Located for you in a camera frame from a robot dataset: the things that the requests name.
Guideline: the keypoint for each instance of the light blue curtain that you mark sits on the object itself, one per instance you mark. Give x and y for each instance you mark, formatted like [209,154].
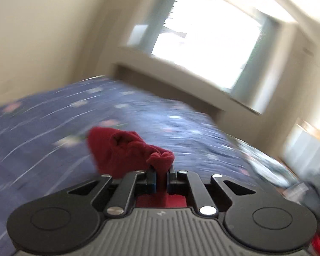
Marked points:
[154,24]
[256,64]

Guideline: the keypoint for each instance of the wooden furniture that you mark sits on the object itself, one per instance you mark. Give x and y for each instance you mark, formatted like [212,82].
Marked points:
[309,144]

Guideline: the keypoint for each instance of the beige headboard cabinet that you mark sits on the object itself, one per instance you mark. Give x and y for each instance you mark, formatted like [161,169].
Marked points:
[176,85]

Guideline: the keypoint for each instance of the light floral cloth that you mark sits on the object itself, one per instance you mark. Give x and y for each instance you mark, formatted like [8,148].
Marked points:
[264,162]

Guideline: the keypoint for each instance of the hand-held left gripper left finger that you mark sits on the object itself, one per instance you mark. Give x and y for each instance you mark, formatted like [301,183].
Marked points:
[152,182]

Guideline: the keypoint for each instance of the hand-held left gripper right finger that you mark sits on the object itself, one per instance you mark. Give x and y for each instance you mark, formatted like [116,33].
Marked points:
[171,184]

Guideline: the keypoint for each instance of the bright window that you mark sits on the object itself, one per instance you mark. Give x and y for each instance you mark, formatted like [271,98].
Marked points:
[205,37]

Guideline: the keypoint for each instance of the blue floral quilt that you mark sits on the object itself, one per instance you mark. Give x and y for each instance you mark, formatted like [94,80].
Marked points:
[56,117]

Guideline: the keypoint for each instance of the red sweater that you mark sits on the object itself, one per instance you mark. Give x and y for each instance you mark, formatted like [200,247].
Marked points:
[117,149]

